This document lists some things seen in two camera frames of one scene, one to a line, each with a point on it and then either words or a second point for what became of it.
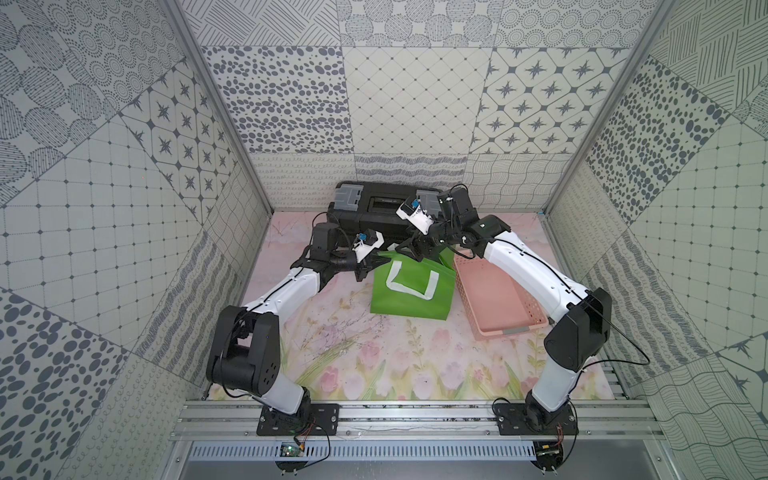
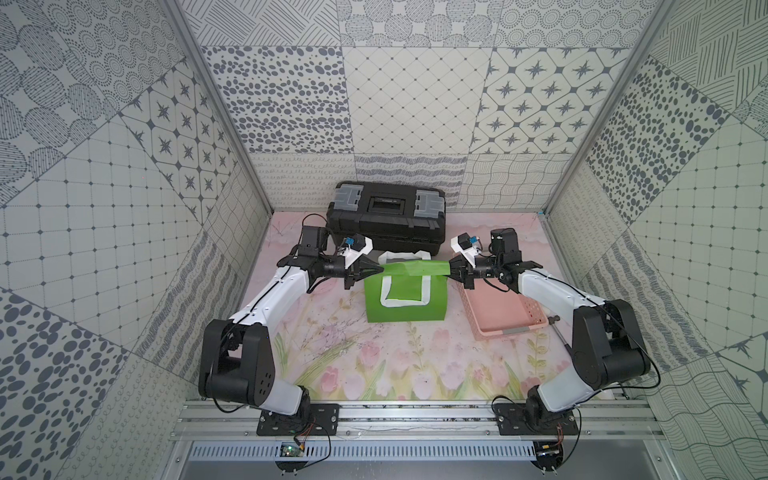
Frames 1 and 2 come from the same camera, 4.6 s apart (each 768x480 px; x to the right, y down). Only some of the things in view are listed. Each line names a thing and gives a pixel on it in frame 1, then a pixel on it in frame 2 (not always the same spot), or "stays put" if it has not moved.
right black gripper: [413, 246] → [460, 265]
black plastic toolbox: [360, 207] stays put
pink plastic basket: [493, 300] stays put
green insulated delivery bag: [404, 287] stays put
